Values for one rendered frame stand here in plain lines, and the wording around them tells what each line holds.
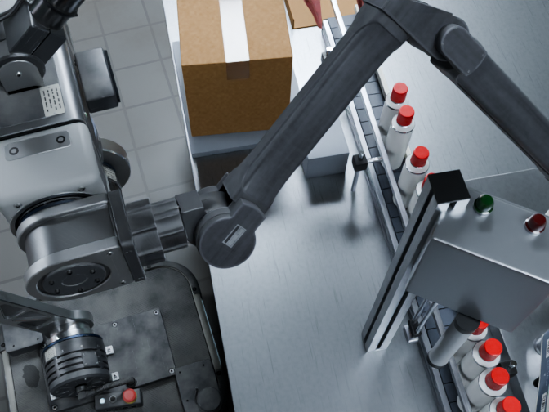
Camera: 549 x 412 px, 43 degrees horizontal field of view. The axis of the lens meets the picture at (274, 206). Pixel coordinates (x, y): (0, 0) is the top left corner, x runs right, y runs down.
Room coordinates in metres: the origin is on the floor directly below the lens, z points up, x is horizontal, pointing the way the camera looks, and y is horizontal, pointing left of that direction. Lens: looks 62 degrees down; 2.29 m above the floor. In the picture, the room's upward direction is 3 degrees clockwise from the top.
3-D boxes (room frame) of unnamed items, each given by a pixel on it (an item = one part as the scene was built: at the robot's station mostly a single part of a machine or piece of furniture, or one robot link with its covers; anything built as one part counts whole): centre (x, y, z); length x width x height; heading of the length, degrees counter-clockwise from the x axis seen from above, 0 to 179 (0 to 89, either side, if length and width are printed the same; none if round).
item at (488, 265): (0.42, -0.30, 1.38); 0.17 x 0.10 x 0.19; 69
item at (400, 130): (0.89, -0.27, 0.98); 0.05 x 0.05 x 0.20
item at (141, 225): (0.41, 0.16, 1.45); 0.09 x 0.08 x 0.12; 21
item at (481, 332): (0.43, -0.38, 0.98); 0.05 x 0.05 x 0.20
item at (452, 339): (0.36, -0.30, 1.18); 0.04 x 0.04 x 0.21
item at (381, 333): (0.47, -0.23, 1.16); 0.04 x 0.04 x 0.67; 14
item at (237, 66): (1.12, 0.12, 0.99); 0.30 x 0.24 x 0.27; 9
